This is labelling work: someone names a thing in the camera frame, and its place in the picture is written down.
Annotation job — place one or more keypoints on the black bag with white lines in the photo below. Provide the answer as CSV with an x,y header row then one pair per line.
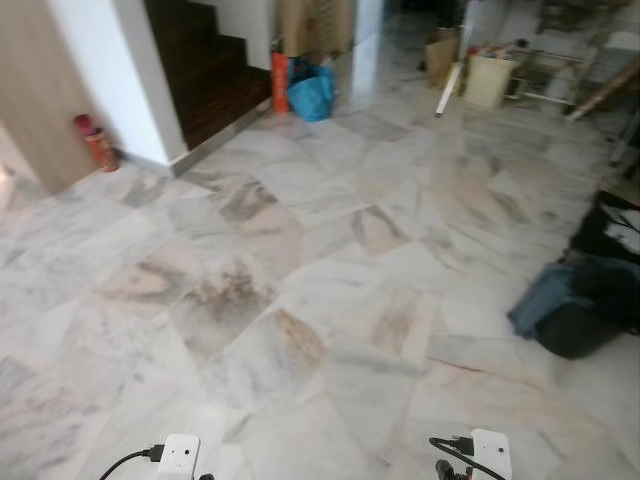
x,y
605,232

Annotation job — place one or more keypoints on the black duffel bag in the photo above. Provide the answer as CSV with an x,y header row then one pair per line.
x,y
590,325

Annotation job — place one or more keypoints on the blue jeans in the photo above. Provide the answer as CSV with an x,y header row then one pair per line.
x,y
538,300

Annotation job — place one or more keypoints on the wooden pole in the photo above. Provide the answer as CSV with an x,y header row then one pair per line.
x,y
605,92

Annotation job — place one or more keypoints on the cream waste bin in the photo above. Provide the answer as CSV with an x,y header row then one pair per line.
x,y
488,82

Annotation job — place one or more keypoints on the white tube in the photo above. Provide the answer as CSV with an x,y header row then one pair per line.
x,y
449,90

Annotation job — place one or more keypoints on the brown paper bag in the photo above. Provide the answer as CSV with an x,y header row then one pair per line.
x,y
441,58

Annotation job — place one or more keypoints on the blue plastic bag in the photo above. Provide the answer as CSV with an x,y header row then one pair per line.
x,y
312,92

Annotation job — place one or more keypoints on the large brown cardboard box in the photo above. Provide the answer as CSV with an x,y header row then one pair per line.
x,y
315,25

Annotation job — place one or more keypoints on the tall orange-red canister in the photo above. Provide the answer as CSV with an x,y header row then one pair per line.
x,y
279,82

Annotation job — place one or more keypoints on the dark wooden staircase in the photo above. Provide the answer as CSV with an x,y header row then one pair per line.
x,y
205,70

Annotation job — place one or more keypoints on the red fire extinguisher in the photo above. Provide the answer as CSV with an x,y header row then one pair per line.
x,y
96,143

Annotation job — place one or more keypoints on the light wooden door panel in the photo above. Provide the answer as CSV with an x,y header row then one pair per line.
x,y
40,90

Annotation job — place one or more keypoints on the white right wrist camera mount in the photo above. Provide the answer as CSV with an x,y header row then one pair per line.
x,y
492,452

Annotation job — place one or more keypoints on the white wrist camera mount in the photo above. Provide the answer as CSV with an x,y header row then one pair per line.
x,y
492,452
178,456

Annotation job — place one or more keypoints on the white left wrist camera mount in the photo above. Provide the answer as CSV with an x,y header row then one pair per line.
x,y
178,456

